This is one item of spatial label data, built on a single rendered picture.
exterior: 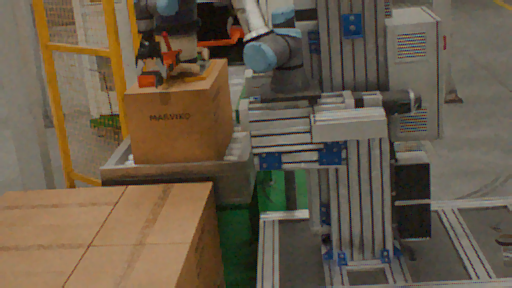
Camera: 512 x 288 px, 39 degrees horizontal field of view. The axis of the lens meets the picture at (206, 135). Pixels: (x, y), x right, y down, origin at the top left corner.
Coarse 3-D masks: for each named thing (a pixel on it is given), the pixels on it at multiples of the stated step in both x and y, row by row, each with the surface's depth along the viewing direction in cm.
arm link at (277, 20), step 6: (282, 6) 316; (288, 6) 315; (276, 12) 311; (282, 12) 309; (288, 12) 308; (276, 18) 310; (282, 18) 309; (288, 18) 309; (276, 24) 311; (282, 24) 310; (288, 24) 310; (294, 24) 311
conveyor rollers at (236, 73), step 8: (232, 72) 524; (240, 72) 523; (232, 80) 500; (240, 80) 497; (232, 88) 481; (240, 88) 480; (232, 96) 463; (232, 104) 446; (240, 128) 395; (232, 136) 386; (240, 136) 385; (232, 144) 370; (240, 144) 369; (232, 152) 361
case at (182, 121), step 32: (224, 64) 371; (128, 96) 331; (160, 96) 328; (192, 96) 326; (224, 96) 366; (160, 128) 333; (192, 128) 331; (224, 128) 360; (160, 160) 339; (192, 160) 336
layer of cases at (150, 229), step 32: (32, 192) 338; (64, 192) 333; (96, 192) 329; (128, 192) 325; (160, 192) 320; (192, 192) 316; (0, 224) 306; (32, 224) 302; (64, 224) 299; (96, 224) 295; (128, 224) 292; (160, 224) 288; (192, 224) 285; (0, 256) 277; (32, 256) 274; (64, 256) 271; (96, 256) 268; (128, 256) 265; (160, 256) 262; (192, 256) 272
